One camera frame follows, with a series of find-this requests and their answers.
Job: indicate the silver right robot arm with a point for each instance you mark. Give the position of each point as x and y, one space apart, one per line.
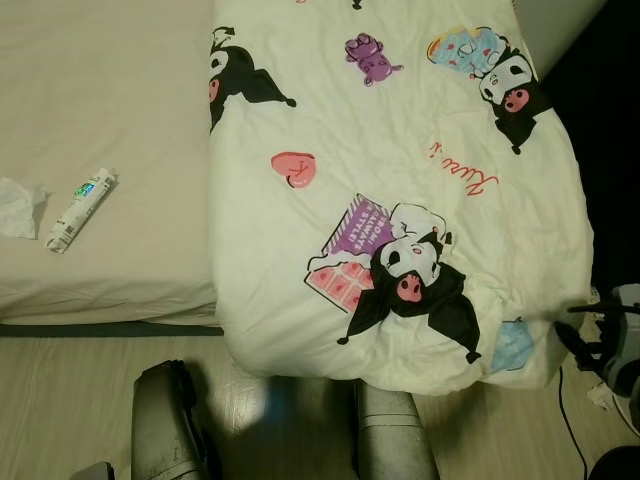
625 385

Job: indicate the white toothpaste tube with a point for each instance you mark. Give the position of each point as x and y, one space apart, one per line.
80 210

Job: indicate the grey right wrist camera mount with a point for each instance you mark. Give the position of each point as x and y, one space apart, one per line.
625 310

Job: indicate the cream sheeted mattress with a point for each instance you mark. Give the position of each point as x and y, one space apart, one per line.
100 80

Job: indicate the grey left robot leg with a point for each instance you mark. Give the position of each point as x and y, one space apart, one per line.
165 430

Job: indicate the white tissue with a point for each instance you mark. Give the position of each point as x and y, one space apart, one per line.
18 205

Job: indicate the cream cartoon print duvet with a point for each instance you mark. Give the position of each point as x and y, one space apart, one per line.
400 200

